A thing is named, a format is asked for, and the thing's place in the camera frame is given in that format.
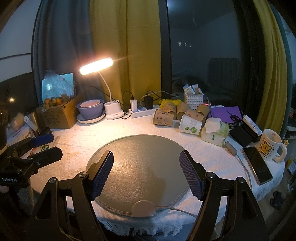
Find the grey curtain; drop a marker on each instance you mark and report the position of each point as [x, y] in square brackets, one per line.
[62, 42]

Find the black power adapter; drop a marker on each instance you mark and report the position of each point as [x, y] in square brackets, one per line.
[148, 102]

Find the black scissors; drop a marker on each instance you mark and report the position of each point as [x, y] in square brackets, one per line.
[234, 118]

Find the plastic bag of oranges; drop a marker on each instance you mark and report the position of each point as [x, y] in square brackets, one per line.
[54, 101]

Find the right yellow curtain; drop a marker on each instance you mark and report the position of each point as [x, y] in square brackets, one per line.
[274, 99]

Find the tissue pack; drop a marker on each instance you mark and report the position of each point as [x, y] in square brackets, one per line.
[215, 131]

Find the yellow curtain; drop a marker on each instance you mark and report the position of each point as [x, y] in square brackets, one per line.
[129, 33]
[274, 99]

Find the white desk lamp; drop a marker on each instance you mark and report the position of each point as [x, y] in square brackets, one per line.
[113, 108]

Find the white lace tablecloth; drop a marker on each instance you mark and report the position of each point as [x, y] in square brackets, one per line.
[80, 142]

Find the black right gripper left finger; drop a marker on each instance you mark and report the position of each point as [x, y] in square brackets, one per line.
[64, 210]

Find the brown paper cup back right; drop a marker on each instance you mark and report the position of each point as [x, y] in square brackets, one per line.
[203, 109]

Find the black smartphone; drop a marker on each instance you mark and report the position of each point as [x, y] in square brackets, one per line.
[257, 165]

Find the brown paper cup back left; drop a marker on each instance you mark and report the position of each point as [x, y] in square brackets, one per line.
[169, 107]

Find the purple bowl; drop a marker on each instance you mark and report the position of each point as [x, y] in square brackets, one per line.
[90, 109]

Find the brown paper cup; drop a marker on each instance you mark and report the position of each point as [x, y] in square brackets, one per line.
[195, 115]
[169, 107]
[181, 109]
[162, 118]
[203, 109]

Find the white power strip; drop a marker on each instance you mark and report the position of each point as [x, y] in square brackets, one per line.
[142, 112]

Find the white plastic basket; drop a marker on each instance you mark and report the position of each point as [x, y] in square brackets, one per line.
[193, 100]

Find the white paper cup green print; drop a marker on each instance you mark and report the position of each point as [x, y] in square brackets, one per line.
[190, 125]

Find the yellow cloth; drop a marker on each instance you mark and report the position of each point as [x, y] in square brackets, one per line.
[176, 102]

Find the cardboard box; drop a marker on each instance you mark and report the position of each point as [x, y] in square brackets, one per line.
[63, 116]

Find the white cartoon mug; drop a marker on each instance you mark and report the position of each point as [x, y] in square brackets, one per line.
[271, 146]

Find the white tube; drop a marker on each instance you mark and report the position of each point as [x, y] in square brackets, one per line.
[252, 125]

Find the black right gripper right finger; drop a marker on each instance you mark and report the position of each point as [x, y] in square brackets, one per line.
[243, 218]

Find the pink round mat controller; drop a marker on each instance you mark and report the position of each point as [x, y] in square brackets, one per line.
[143, 209]

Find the brown paper cup front right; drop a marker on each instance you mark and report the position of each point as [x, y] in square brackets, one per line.
[195, 115]

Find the white usb charger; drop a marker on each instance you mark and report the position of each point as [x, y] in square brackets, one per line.
[133, 105]

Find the brown paper cup front left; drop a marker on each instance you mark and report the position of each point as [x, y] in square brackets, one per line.
[162, 118]

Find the brown paper cup middle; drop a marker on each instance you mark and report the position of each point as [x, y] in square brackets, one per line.
[181, 109]

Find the round grey table mat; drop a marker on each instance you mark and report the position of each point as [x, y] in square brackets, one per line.
[145, 167]

